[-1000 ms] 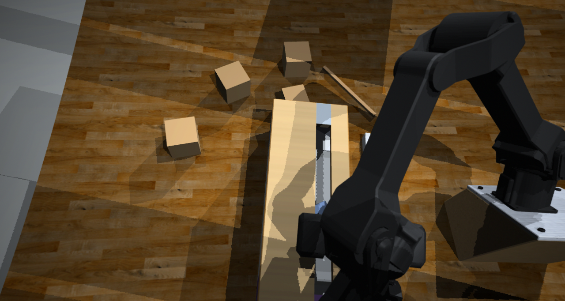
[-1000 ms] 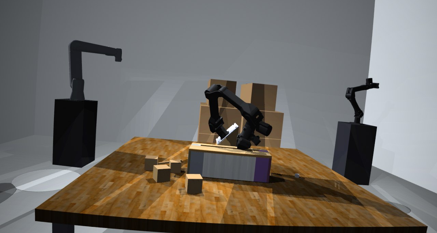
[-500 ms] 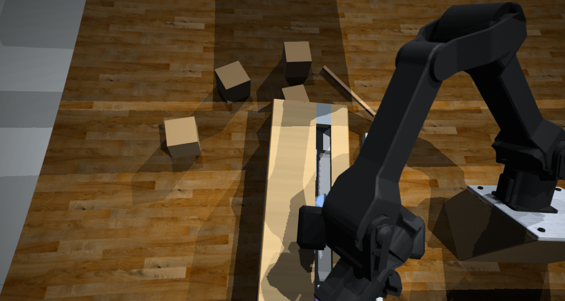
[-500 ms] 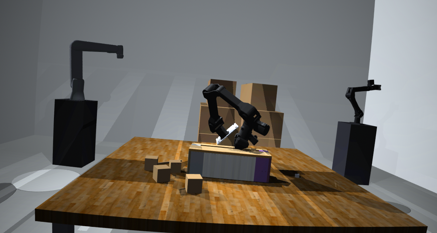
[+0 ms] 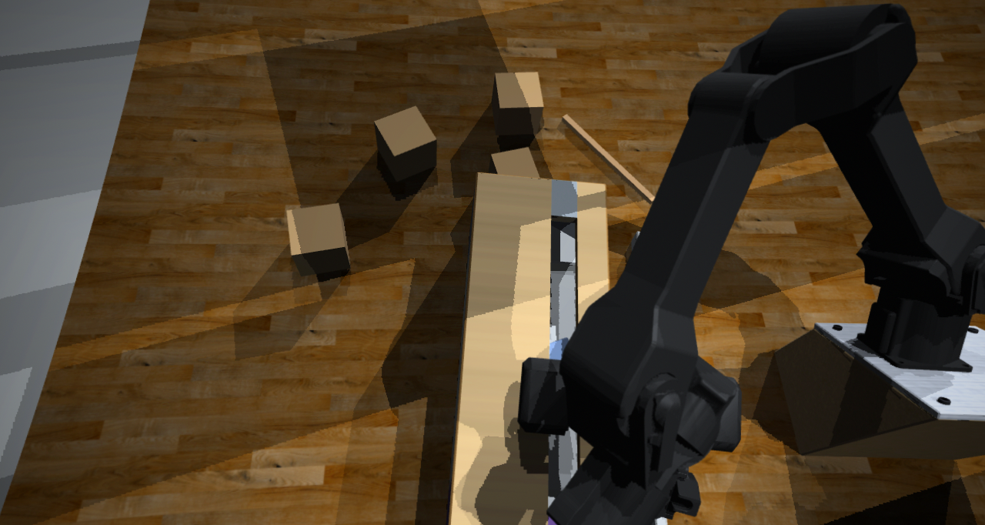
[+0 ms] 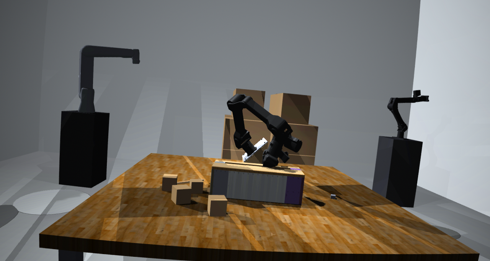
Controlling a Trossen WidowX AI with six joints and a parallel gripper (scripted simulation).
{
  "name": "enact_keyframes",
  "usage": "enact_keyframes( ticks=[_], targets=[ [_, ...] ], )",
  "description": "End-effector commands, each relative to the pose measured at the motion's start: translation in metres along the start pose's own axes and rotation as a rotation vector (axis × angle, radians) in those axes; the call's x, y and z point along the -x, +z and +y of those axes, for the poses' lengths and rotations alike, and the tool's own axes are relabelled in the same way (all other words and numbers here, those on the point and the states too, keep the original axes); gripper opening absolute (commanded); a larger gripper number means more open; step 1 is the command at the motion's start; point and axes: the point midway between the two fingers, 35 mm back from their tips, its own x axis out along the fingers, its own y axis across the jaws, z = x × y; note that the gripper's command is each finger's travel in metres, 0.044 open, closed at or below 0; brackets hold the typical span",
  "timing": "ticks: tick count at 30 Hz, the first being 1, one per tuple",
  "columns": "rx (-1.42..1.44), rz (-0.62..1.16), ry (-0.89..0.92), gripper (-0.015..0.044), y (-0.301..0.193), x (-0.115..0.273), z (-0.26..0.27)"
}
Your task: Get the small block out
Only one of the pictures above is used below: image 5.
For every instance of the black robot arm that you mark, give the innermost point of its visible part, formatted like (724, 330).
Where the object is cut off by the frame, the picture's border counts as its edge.
(636, 389)

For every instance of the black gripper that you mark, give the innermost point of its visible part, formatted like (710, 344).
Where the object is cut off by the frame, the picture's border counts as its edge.
(543, 404)

